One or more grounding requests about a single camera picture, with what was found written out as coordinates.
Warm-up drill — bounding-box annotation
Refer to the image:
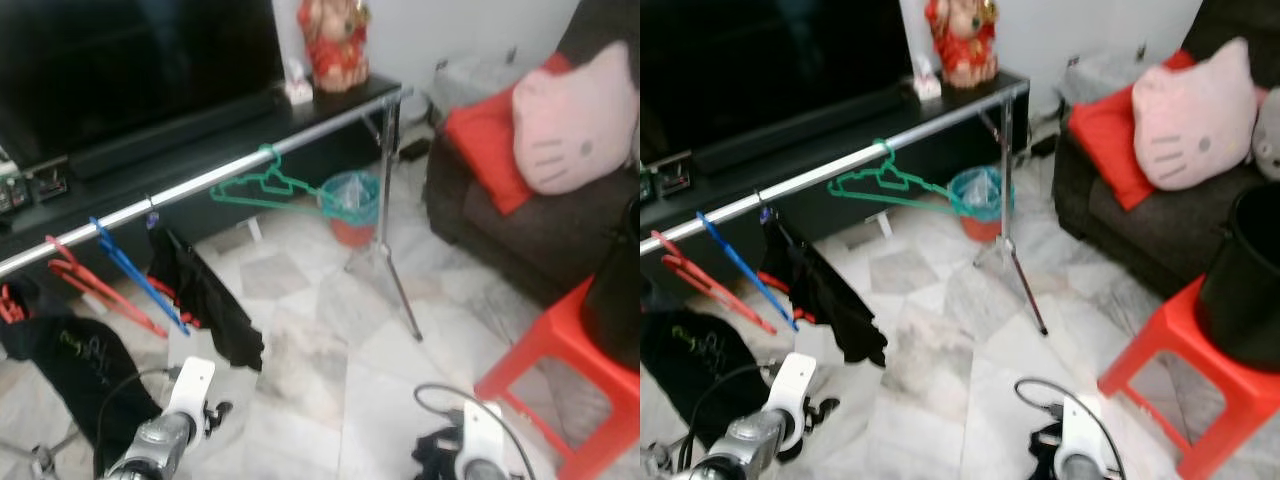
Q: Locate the dark navy garment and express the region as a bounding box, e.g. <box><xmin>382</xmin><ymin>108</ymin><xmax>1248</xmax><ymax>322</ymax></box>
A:
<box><xmin>1028</xmin><ymin>420</ymin><xmax>1066</xmax><ymax>480</ymax></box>
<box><xmin>412</xmin><ymin>425</ymin><xmax>466</xmax><ymax>480</ymax></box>

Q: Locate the green plastic hanger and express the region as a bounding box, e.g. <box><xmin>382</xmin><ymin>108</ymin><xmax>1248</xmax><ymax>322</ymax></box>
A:
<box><xmin>828</xmin><ymin>140</ymin><xmax>976</xmax><ymax>211</ymax></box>
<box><xmin>210</xmin><ymin>145</ymin><xmax>351</xmax><ymax>216</ymax></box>

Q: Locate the blue plastic hanger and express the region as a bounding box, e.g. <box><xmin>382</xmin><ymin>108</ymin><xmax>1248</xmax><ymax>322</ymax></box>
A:
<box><xmin>88</xmin><ymin>217</ymin><xmax>191</xmax><ymax>336</ymax></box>
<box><xmin>697</xmin><ymin>210</ymin><xmax>801</xmax><ymax>331</ymax></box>

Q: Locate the red plastic hanger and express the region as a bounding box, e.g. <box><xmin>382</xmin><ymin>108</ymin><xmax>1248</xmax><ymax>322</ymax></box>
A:
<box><xmin>45</xmin><ymin>235</ymin><xmax>169</xmax><ymax>339</ymax></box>
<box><xmin>650</xmin><ymin>230</ymin><xmax>779</xmax><ymax>336</ymax></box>
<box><xmin>0</xmin><ymin>283</ymin><xmax>29</xmax><ymax>326</ymax></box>

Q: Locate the plain black garment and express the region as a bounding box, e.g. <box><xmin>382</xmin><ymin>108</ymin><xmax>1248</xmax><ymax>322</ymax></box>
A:
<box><xmin>148</xmin><ymin>220</ymin><xmax>266</xmax><ymax>371</ymax></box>
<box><xmin>760</xmin><ymin>215</ymin><xmax>889</xmax><ymax>368</ymax></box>

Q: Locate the black garment with green print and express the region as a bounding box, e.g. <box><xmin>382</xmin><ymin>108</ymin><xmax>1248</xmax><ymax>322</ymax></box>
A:
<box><xmin>0</xmin><ymin>310</ymin><xmax>161</xmax><ymax>471</ymax></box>
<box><xmin>640</xmin><ymin>305</ymin><xmax>771</xmax><ymax>451</ymax></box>

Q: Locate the silver metal clothes rack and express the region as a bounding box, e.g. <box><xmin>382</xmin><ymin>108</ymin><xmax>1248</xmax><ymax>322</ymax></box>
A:
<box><xmin>0</xmin><ymin>85</ymin><xmax>423</xmax><ymax>343</ymax></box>
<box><xmin>640</xmin><ymin>80</ymin><xmax>1049</xmax><ymax>336</ymax></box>

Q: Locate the black plastic bucket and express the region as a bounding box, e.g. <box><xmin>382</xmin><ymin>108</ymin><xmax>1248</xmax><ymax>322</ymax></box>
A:
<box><xmin>580</xmin><ymin>200</ymin><xmax>641</xmax><ymax>371</ymax></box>
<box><xmin>1195</xmin><ymin>183</ymin><xmax>1280</xmax><ymax>371</ymax></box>

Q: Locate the red bin with teal bag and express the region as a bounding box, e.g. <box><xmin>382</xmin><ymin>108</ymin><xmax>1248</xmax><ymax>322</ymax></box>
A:
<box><xmin>318</xmin><ymin>170</ymin><xmax>383</xmax><ymax>248</ymax></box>
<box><xmin>948</xmin><ymin>165</ymin><xmax>1016</xmax><ymax>243</ymax></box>

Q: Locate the red plastic stool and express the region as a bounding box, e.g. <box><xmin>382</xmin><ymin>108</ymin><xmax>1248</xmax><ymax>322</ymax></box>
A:
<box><xmin>1097</xmin><ymin>275</ymin><xmax>1280</xmax><ymax>480</ymax></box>
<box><xmin>473</xmin><ymin>278</ymin><xmax>641</xmax><ymax>480</ymax></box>

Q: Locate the black television console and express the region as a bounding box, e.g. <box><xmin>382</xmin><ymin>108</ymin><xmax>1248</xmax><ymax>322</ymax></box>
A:
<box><xmin>0</xmin><ymin>75</ymin><xmax>406</xmax><ymax>271</ymax></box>
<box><xmin>640</xmin><ymin>70</ymin><xmax>1031</xmax><ymax>271</ymax></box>

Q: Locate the black soundbar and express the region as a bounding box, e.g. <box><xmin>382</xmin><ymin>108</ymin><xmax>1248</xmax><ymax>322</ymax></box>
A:
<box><xmin>715</xmin><ymin>85</ymin><xmax>911</xmax><ymax>176</ymax></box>
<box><xmin>65</xmin><ymin>90</ymin><xmax>286</xmax><ymax>181</ymax></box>

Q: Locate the dark grey fabric sofa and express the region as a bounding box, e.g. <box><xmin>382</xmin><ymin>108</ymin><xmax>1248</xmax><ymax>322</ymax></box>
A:
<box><xmin>1052</xmin><ymin>0</ymin><xmax>1280</xmax><ymax>301</ymax></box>
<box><xmin>425</xmin><ymin>0</ymin><xmax>641</xmax><ymax>306</ymax></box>

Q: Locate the white tissue box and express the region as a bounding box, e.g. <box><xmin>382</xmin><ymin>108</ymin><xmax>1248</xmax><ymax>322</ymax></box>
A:
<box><xmin>912</xmin><ymin>55</ymin><xmax>943</xmax><ymax>101</ymax></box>
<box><xmin>283</xmin><ymin>60</ymin><xmax>316</xmax><ymax>104</ymax></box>

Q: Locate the black flat television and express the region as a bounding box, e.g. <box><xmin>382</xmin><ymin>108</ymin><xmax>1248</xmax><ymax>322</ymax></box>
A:
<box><xmin>640</xmin><ymin>0</ymin><xmax>913</xmax><ymax>151</ymax></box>
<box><xmin>0</xmin><ymin>0</ymin><xmax>286</xmax><ymax>166</ymax></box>

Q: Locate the red square cushion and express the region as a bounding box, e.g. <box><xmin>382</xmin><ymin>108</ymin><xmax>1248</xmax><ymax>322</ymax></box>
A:
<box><xmin>443</xmin><ymin>52</ymin><xmax>571</xmax><ymax>216</ymax></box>
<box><xmin>1068</xmin><ymin>50</ymin><xmax>1196</xmax><ymax>211</ymax></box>

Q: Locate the pink cat face cushion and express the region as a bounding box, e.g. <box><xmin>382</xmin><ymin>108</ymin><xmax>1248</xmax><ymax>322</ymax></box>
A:
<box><xmin>1132</xmin><ymin>37</ymin><xmax>1259</xmax><ymax>191</ymax></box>
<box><xmin>510</xmin><ymin>40</ymin><xmax>641</xmax><ymax>196</ymax></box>

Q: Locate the red robed figurine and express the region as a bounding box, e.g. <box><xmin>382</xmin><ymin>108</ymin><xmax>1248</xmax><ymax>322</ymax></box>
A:
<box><xmin>925</xmin><ymin>0</ymin><xmax>999</xmax><ymax>89</ymax></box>
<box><xmin>298</xmin><ymin>0</ymin><xmax>373</xmax><ymax>94</ymax></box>

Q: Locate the lace covered side table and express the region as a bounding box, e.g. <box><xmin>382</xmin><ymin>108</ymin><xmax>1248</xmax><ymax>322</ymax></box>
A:
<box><xmin>1060</xmin><ymin>50</ymin><xmax>1151</xmax><ymax>96</ymax></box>
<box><xmin>432</xmin><ymin>55</ymin><xmax>531</xmax><ymax>101</ymax></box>

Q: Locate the grey round owl cushion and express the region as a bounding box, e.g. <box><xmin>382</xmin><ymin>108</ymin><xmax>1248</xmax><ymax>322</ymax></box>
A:
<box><xmin>1250</xmin><ymin>85</ymin><xmax>1280</xmax><ymax>166</ymax></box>

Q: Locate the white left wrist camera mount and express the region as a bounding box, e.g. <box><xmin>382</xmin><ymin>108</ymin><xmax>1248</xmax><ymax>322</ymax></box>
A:
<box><xmin>165</xmin><ymin>357</ymin><xmax>216</xmax><ymax>441</ymax></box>
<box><xmin>770</xmin><ymin>352</ymin><xmax>819</xmax><ymax>451</ymax></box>

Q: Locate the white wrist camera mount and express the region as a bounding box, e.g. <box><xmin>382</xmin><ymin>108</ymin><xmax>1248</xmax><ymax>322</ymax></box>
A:
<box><xmin>1060</xmin><ymin>395</ymin><xmax>1111</xmax><ymax>480</ymax></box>
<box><xmin>165</xmin><ymin>357</ymin><xmax>216</xmax><ymax>441</ymax></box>
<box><xmin>770</xmin><ymin>352</ymin><xmax>819</xmax><ymax>451</ymax></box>
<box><xmin>460</xmin><ymin>400</ymin><xmax>506</xmax><ymax>480</ymax></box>

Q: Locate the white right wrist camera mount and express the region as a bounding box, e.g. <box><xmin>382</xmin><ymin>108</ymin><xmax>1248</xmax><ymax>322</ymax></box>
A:
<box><xmin>460</xmin><ymin>400</ymin><xmax>506</xmax><ymax>480</ymax></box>
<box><xmin>1060</xmin><ymin>395</ymin><xmax>1111</xmax><ymax>480</ymax></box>

